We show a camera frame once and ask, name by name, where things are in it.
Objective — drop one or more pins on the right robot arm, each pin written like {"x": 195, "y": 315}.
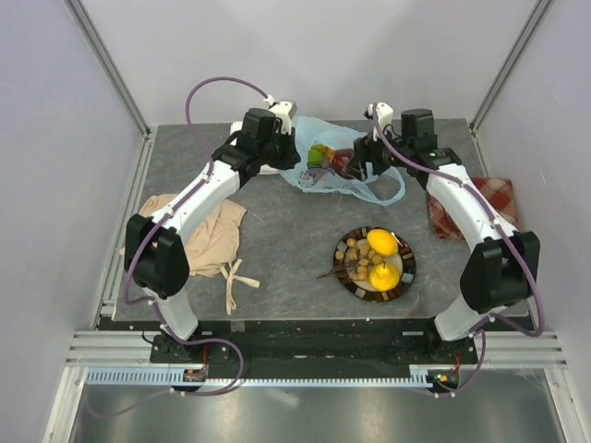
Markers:
{"x": 499, "y": 281}

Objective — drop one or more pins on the yellow fake berry bunch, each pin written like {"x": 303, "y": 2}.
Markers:
{"x": 349, "y": 255}

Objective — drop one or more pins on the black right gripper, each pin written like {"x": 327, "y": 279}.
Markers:
{"x": 366, "y": 149}

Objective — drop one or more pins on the yellow fake lemon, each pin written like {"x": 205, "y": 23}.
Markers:
{"x": 383, "y": 242}

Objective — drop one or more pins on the aluminium frame rail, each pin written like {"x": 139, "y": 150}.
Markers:
{"x": 502, "y": 350}

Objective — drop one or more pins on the beige crumpled cloth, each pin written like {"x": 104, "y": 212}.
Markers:
{"x": 212, "y": 249}

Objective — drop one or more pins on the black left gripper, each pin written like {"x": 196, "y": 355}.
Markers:
{"x": 292, "y": 157}

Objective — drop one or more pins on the red plaid cloth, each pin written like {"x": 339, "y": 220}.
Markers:
{"x": 498, "y": 192}

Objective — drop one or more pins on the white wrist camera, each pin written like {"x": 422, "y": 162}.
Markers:
{"x": 284, "y": 111}
{"x": 381, "y": 114}

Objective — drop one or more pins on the dark rimmed beige plate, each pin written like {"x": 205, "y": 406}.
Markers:
{"x": 404, "y": 261}

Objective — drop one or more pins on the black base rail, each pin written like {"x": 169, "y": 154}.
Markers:
{"x": 399, "y": 341}

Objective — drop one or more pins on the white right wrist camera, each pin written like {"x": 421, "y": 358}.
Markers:
{"x": 381, "y": 114}

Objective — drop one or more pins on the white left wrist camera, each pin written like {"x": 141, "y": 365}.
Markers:
{"x": 284, "y": 111}

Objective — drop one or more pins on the yellow fake pear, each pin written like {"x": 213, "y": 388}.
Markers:
{"x": 384, "y": 277}

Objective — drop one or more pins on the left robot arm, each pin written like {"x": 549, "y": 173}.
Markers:
{"x": 155, "y": 257}

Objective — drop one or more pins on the dark red fake apple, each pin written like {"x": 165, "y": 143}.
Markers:
{"x": 340, "y": 160}

